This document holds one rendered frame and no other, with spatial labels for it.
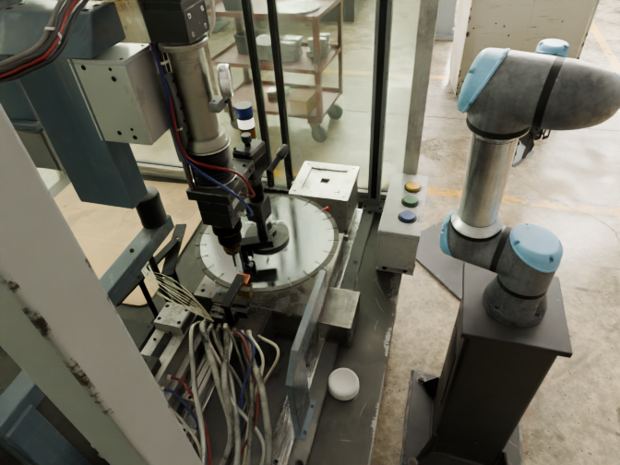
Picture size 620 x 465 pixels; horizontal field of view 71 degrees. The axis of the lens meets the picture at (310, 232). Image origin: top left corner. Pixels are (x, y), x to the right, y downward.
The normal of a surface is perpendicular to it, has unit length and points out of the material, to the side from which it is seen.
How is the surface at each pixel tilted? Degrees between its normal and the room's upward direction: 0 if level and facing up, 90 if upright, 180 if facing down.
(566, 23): 90
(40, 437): 90
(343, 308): 0
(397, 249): 90
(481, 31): 91
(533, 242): 7
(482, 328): 0
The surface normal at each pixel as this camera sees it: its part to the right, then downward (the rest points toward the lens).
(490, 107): -0.57, 0.70
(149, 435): 0.96, 0.14
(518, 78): -0.48, 0.03
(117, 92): -0.27, 0.65
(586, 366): -0.06, -0.75
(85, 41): -0.26, 0.18
